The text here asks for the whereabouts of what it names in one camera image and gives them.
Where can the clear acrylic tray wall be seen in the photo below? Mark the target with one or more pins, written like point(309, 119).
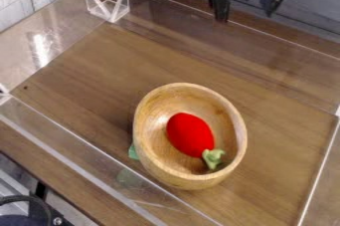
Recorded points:
point(76, 73)

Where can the black clamp base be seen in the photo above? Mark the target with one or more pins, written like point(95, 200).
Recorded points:
point(44, 214)

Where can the clear acrylic corner bracket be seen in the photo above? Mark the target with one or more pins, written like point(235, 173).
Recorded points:
point(108, 9)

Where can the wooden brown bowl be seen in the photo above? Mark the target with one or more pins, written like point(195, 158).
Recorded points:
point(171, 167)

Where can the green block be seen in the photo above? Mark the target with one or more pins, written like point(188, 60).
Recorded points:
point(132, 153)

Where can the red plush strawberry toy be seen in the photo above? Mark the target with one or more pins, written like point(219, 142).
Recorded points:
point(191, 137)

